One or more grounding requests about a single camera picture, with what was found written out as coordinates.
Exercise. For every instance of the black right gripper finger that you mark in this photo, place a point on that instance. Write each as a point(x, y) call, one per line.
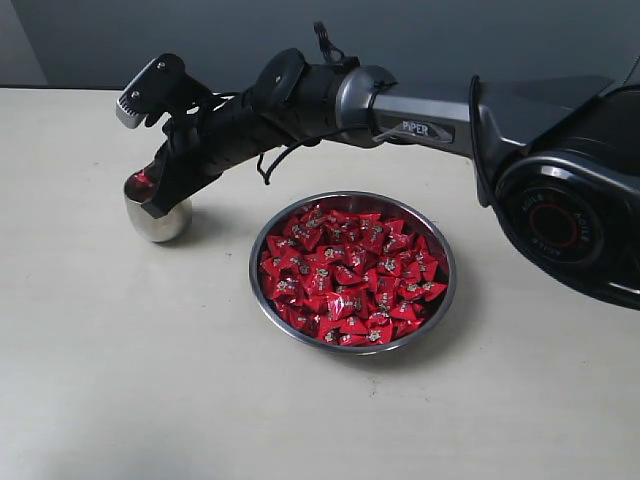
point(172, 180)

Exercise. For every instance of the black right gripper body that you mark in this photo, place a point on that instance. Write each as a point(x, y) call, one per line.
point(222, 134)

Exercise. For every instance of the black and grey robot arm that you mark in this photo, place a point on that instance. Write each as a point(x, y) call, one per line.
point(556, 160)

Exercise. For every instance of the stainless steel cup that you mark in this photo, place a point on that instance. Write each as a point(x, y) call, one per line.
point(157, 230)

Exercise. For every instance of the round stainless steel plate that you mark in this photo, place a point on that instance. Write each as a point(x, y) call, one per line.
point(359, 202)

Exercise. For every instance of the pile of red wrapped candies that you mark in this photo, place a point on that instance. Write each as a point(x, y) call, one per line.
point(350, 279)

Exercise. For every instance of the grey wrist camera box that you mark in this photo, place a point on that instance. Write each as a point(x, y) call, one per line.
point(161, 87)

